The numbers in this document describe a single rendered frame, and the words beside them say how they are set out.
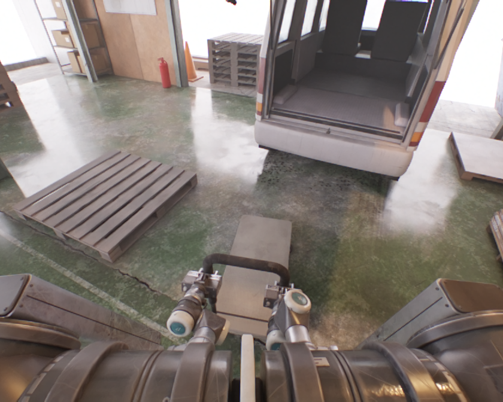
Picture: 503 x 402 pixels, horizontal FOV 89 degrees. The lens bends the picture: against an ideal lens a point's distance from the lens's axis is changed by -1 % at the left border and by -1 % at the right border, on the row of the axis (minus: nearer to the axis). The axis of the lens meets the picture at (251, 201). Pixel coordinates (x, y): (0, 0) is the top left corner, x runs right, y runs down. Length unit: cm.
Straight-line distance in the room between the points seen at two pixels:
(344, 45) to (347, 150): 210
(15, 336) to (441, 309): 39
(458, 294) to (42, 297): 41
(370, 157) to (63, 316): 238
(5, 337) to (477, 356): 39
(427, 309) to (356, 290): 164
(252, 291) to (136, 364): 137
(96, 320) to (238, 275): 133
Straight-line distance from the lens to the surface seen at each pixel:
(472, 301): 35
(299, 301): 82
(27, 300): 32
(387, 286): 209
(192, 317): 93
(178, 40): 548
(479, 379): 30
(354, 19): 423
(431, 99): 244
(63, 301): 35
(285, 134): 256
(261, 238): 184
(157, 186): 255
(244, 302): 156
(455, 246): 267
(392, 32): 421
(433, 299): 35
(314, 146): 251
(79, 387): 25
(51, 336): 31
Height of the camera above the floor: 157
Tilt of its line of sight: 40 degrees down
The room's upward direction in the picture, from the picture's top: 2 degrees clockwise
